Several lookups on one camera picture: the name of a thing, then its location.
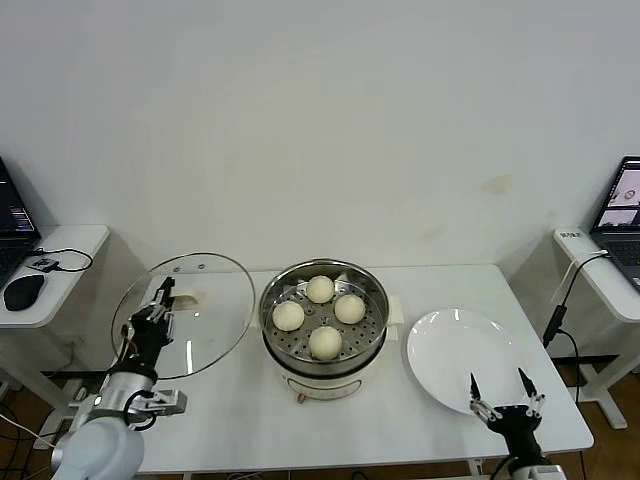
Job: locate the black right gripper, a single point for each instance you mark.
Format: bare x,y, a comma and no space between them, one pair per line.
515,430

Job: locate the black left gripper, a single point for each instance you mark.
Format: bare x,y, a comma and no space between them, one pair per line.
147,335

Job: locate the white steamed baozi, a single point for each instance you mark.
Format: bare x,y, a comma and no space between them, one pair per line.
325,343
288,316
320,289
350,308

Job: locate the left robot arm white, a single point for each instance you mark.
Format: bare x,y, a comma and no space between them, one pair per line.
100,445

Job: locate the stainless steel steamer tray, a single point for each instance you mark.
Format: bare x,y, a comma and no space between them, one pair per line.
300,346

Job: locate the white round plate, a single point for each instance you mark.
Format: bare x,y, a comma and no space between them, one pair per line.
460,350

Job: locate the white side desk rounded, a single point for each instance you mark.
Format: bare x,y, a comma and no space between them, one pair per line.
70,290

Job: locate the small black usb device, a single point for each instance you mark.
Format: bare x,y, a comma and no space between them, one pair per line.
42,264

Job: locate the black computer mouse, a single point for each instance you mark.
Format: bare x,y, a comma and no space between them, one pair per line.
22,292

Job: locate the white side desk labelled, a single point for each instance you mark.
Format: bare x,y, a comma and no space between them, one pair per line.
600,292

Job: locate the black laptop dark screen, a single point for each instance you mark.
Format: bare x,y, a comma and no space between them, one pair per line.
12,215

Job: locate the white desk label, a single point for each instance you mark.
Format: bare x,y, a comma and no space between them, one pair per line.
572,234

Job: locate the cream electric cooker pot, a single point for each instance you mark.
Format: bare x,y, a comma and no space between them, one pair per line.
325,385

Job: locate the grey laptop bright screen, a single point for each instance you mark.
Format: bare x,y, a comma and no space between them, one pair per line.
620,240

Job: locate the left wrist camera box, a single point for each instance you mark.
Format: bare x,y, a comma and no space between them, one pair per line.
167,402

